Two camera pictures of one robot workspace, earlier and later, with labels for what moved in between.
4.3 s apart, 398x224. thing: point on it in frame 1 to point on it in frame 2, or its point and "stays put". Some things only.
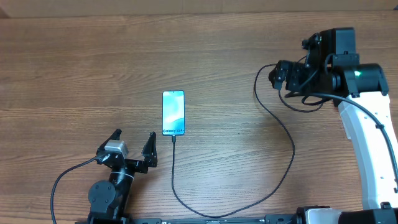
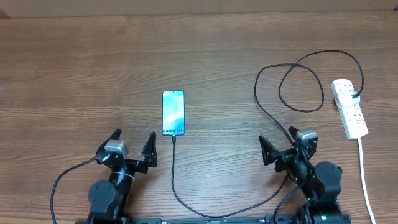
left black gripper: (148, 155) stays put
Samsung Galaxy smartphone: (173, 112) stays put
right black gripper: (290, 71) to (270, 155)
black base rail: (275, 220) stays put
